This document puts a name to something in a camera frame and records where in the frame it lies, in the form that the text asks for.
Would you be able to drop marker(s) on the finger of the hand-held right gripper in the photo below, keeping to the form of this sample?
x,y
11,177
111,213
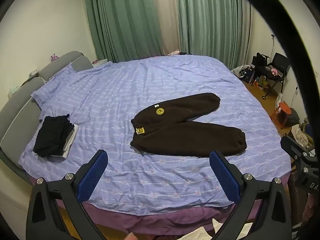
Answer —
x,y
292,146

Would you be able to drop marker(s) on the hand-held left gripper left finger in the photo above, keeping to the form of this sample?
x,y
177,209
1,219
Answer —
x,y
92,177

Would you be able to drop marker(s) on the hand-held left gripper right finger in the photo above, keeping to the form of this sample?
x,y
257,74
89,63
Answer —
x,y
225,177

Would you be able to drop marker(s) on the dark brown fleece pants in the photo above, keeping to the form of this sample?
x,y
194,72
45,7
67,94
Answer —
x,y
175,135

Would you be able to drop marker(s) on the pale clothing pile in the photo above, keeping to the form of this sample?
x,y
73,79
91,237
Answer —
x,y
301,135

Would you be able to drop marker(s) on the red stool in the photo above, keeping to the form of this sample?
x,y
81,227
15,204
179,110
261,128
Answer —
x,y
283,110

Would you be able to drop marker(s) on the white folded garment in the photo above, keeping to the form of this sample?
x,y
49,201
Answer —
x,y
71,140

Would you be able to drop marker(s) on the white plastic bag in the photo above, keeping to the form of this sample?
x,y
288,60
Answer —
x,y
279,101

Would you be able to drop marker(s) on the black folded clothes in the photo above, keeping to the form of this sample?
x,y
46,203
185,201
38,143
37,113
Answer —
x,y
53,135

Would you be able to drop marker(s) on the white paper sheets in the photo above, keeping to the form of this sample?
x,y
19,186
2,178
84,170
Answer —
x,y
195,235

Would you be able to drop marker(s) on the pink plush toy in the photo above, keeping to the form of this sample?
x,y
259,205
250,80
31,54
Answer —
x,y
274,71

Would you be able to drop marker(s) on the black folding chair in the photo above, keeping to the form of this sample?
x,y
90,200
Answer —
x,y
278,61

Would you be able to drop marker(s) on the white shopping bag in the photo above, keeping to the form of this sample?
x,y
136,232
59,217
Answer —
x,y
240,71

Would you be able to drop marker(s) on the blue patterned bed sheet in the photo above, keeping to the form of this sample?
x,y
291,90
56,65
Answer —
x,y
120,87

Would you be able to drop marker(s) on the blue patterned pillow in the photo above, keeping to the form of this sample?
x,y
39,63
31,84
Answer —
x,y
53,85

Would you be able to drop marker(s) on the grey padded headboard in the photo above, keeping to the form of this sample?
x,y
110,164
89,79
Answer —
x,y
15,112

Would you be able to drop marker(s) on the white nightstand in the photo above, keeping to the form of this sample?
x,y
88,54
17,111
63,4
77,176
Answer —
x,y
100,62

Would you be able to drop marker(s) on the teal packet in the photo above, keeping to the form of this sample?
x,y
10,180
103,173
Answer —
x,y
13,89

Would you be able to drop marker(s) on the white power strip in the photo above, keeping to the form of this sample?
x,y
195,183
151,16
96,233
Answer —
x,y
34,73

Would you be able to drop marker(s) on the small pink purple toy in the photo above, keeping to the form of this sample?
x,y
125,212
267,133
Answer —
x,y
54,57

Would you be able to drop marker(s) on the green curtain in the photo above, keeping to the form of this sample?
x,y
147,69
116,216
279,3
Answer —
x,y
212,17
117,20

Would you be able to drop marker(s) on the beige curtain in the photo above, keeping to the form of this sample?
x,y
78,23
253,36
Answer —
x,y
165,12

